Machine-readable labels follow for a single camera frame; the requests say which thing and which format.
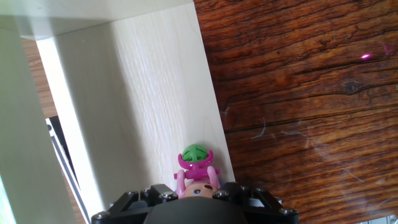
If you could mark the cream wooden shelf box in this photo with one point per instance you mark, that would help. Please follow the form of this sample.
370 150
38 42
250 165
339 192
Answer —
140 93

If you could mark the white strip with black dot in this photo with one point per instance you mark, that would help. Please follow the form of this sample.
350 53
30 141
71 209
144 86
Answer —
62 158

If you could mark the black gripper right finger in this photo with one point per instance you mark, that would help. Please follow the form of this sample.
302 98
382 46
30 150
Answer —
264 203

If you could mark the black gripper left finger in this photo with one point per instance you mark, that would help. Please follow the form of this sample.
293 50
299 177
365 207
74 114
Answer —
127 203

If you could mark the wood grain mat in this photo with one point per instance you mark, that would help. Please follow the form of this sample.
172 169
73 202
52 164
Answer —
311 93

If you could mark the pink toy figure green ball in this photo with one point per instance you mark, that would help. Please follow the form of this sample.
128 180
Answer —
194 154

